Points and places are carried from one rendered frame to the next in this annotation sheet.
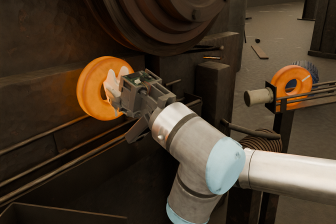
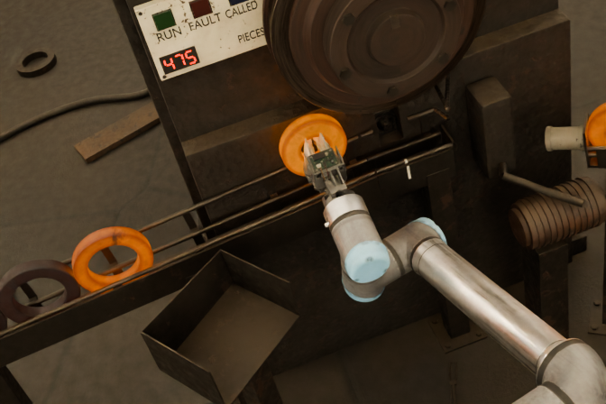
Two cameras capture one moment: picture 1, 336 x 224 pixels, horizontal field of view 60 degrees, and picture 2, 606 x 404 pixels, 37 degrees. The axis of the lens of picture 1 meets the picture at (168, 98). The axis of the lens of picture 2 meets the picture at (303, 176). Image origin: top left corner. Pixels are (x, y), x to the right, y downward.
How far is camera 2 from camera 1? 1.49 m
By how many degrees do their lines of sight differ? 38
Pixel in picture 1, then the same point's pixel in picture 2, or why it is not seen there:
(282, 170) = (436, 273)
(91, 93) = (290, 155)
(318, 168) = (458, 281)
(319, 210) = not seen: outside the picture
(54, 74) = (260, 130)
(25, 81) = (234, 140)
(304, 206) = not seen: outside the picture
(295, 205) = not seen: outside the picture
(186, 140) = (338, 235)
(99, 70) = (298, 135)
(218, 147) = (355, 249)
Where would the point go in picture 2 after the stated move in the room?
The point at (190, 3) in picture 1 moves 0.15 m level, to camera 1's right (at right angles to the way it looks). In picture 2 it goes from (381, 83) to (451, 94)
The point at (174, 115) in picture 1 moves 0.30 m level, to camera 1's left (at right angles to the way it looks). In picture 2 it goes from (336, 210) to (217, 182)
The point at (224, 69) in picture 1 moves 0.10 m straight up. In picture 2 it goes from (494, 104) to (491, 68)
